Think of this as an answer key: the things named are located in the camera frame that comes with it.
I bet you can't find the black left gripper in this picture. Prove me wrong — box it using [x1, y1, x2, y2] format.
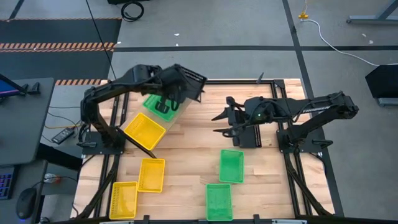
[154, 63, 187, 114]

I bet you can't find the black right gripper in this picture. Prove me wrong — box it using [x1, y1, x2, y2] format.
[211, 95, 262, 139]

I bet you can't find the green plastic basket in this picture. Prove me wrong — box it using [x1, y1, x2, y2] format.
[205, 183, 234, 222]
[142, 93, 180, 123]
[218, 149, 246, 184]

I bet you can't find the yellow plastic basket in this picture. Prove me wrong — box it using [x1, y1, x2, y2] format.
[123, 112, 167, 151]
[137, 157, 166, 194]
[108, 181, 139, 220]

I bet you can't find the black power adapter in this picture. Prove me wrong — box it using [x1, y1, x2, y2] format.
[50, 126, 76, 145]

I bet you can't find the white and orange plug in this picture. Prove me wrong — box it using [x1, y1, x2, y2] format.
[43, 172, 60, 184]

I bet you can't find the grey side desk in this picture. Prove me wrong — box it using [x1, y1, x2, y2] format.
[0, 77, 56, 166]

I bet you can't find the grey keyboard tray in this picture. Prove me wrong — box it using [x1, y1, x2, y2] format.
[0, 160, 48, 224]

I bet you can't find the computer monitor with stand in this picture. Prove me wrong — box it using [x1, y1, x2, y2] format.
[0, 73, 42, 100]

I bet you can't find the black case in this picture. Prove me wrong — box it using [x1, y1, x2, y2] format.
[365, 63, 398, 106]

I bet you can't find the black computer mouse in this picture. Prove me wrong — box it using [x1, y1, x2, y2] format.
[16, 187, 38, 220]

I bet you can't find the grey metal stand leg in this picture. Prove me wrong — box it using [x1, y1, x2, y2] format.
[346, 0, 398, 25]

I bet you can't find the backlit computer keyboard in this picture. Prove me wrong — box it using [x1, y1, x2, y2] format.
[0, 166, 16, 200]

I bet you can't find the wooden shelf with black frame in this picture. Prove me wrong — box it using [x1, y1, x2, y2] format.
[119, 67, 203, 159]

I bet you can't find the black aluminium table frame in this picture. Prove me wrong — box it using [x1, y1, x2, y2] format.
[74, 79, 345, 224]

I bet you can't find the long thin black cable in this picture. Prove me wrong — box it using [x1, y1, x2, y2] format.
[85, 0, 118, 80]

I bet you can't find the coiled black cable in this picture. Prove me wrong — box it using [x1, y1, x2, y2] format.
[120, 1, 145, 22]

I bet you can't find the thin yellow cable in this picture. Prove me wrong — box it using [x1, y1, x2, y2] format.
[44, 123, 80, 130]

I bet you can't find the thick white cable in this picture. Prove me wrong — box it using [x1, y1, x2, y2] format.
[300, 18, 398, 68]

